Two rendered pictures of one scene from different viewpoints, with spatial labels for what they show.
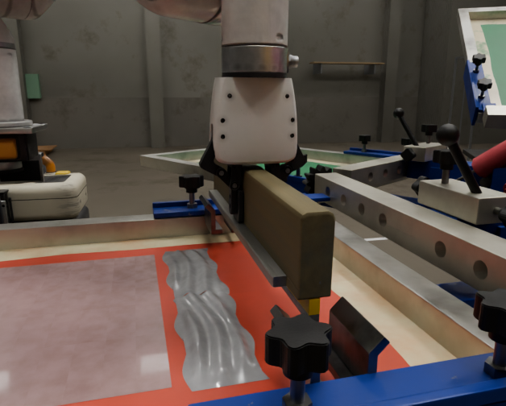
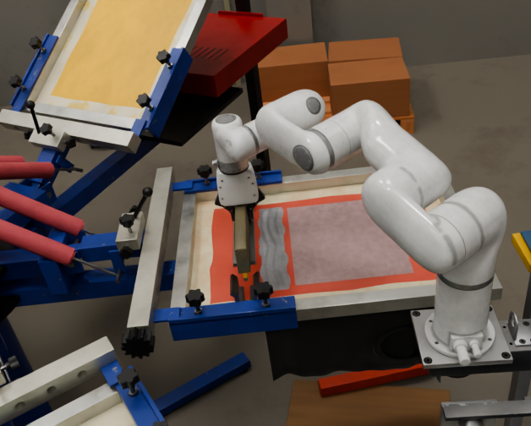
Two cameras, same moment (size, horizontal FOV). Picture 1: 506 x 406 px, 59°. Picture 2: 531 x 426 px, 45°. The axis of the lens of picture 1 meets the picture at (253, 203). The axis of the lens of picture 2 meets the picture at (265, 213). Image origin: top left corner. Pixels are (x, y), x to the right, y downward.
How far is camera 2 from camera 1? 2.07 m
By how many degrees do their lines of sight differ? 128
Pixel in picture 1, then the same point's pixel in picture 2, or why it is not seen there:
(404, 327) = (201, 225)
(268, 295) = not seen: hidden behind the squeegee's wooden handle
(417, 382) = not seen: hidden behind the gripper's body
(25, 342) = (338, 225)
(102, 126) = not seen: outside the picture
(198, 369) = (278, 210)
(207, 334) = (273, 223)
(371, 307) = (204, 236)
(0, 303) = (362, 246)
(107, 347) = (309, 221)
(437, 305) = (192, 212)
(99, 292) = (320, 252)
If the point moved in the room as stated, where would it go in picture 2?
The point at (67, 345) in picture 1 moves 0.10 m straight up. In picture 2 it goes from (323, 223) to (320, 193)
